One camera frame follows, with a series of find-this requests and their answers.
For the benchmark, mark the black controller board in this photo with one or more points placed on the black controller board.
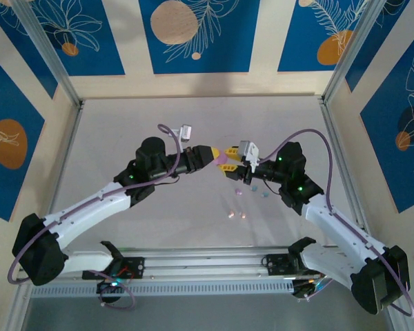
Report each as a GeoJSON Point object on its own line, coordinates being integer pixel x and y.
{"type": "Point", "coordinates": [107, 288]}
{"type": "Point", "coordinates": [303, 289]}

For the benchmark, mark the lilac earbud charging case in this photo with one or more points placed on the lilac earbud charging case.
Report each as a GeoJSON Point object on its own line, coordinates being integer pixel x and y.
{"type": "Point", "coordinates": [223, 159]}

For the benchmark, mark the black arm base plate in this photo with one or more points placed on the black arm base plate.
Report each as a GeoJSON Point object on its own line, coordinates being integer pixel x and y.
{"type": "Point", "coordinates": [134, 267]}
{"type": "Point", "coordinates": [276, 265]}

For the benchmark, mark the aluminium side rail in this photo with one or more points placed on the aluminium side rail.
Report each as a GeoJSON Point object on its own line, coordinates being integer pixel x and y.
{"type": "Point", "coordinates": [337, 138]}
{"type": "Point", "coordinates": [69, 145]}

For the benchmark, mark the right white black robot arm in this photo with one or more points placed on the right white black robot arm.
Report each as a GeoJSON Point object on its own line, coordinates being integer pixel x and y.
{"type": "Point", "coordinates": [331, 224]}

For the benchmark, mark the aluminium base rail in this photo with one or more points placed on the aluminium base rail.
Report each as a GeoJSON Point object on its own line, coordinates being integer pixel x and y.
{"type": "Point", "coordinates": [200, 265]}

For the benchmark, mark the aluminium frame post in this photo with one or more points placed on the aluminium frame post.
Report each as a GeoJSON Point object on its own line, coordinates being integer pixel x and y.
{"type": "Point", "coordinates": [362, 48]}
{"type": "Point", "coordinates": [48, 48]}

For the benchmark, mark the blue floral wall poster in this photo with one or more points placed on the blue floral wall poster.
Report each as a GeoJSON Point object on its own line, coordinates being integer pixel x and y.
{"type": "Point", "coordinates": [7, 103]}
{"type": "Point", "coordinates": [383, 50]}
{"type": "Point", "coordinates": [296, 41]}
{"type": "Point", "coordinates": [227, 51]}
{"type": "Point", "coordinates": [89, 51]}
{"type": "Point", "coordinates": [383, 145]}
{"type": "Point", "coordinates": [20, 41]}

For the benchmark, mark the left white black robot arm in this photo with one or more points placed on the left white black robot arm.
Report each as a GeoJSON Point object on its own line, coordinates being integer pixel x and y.
{"type": "Point", "coordinates": [89, 210]}

